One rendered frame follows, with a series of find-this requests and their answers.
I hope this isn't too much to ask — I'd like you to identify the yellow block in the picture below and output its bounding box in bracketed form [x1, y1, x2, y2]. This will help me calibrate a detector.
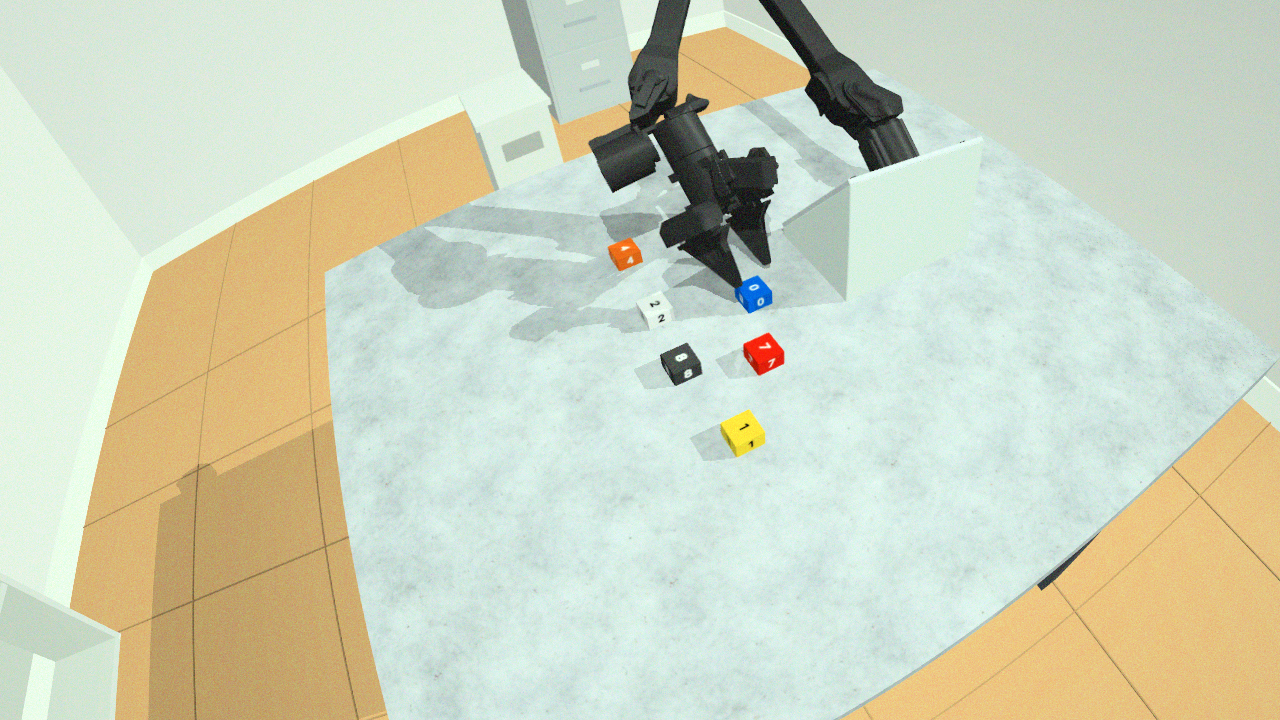
[721, 409, 765, 457]

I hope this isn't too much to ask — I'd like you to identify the orange block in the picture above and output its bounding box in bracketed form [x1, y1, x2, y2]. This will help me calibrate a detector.
[608, 238, 643, 272]

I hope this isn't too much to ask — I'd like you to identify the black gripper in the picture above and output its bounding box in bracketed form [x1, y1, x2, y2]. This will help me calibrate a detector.
[660, 145, 774, 288]

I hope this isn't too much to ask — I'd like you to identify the red block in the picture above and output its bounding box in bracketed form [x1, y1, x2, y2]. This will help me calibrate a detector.
[742, 333, 785, 375]

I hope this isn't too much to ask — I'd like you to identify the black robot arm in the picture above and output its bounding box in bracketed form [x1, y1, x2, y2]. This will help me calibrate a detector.
[589, 0, 920, 197]

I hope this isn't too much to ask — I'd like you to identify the blue block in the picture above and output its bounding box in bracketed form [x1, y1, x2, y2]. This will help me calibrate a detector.
[733, 275, 772, 313]

